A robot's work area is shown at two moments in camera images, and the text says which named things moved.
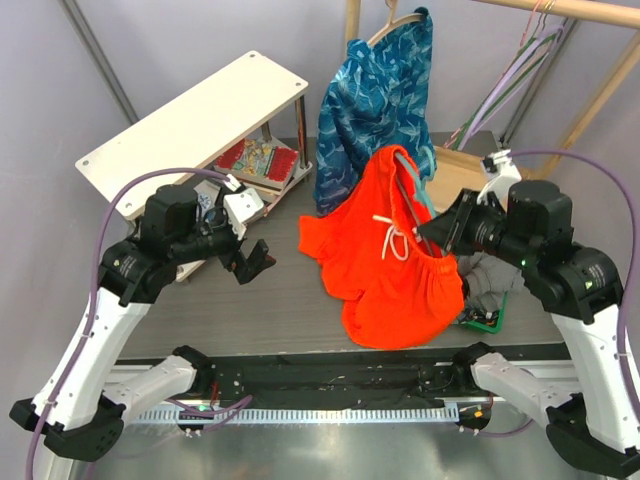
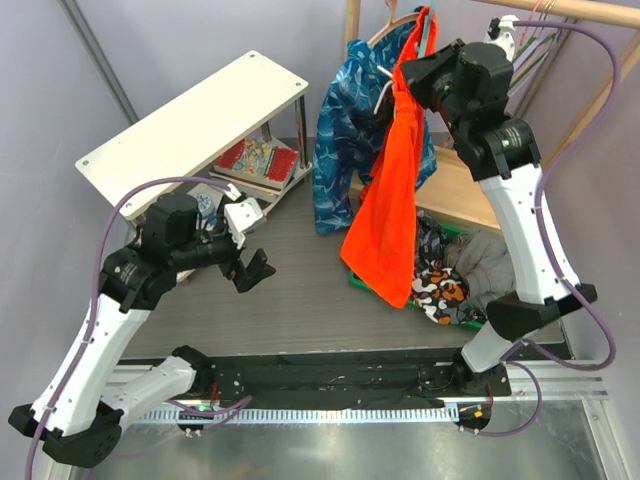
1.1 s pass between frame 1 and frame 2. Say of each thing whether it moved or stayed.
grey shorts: stayed
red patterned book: stayed
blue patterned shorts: stayed
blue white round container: stayed
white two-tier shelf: stayed
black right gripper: moved
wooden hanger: stayed
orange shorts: moved
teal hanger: moved
